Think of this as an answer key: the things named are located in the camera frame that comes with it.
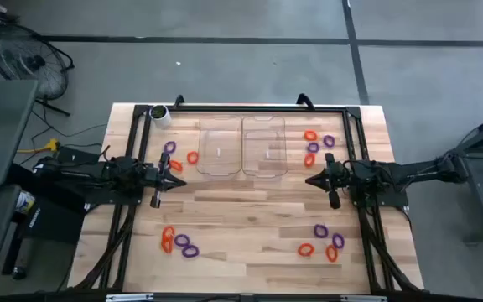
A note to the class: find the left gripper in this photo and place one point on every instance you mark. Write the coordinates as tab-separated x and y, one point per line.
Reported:
153	180

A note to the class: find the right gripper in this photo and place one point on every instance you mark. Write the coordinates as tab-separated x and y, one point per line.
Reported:
338	178

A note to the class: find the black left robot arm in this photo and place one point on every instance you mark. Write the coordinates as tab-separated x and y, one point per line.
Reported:
99	174

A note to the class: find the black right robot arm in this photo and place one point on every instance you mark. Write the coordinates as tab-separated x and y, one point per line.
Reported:
413	170

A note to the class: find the white plant pot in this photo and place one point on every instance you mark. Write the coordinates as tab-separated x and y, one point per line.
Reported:
162	121

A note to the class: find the clear plastic bin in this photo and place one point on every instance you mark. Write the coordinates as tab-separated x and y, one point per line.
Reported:
214	130
275	126

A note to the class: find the black controller box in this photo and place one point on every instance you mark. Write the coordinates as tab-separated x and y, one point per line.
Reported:
74	156

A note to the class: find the black Trossen case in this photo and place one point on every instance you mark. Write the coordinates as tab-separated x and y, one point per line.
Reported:
53	222

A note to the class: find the white yellow can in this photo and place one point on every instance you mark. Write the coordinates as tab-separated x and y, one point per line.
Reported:
24	202

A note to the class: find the grey metal stand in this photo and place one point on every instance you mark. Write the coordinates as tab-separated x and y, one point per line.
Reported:
482	189

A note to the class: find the black desk leg caster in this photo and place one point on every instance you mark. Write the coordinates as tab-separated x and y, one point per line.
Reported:
19	272

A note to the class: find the black floor fan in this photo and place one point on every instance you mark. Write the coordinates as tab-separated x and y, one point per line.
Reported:
36	63

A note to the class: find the black metal table frame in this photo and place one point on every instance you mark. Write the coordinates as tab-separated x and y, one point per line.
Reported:
266	108

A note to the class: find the silver aluminium bracket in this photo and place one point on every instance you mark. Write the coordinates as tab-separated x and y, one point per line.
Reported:
128	297
363	298

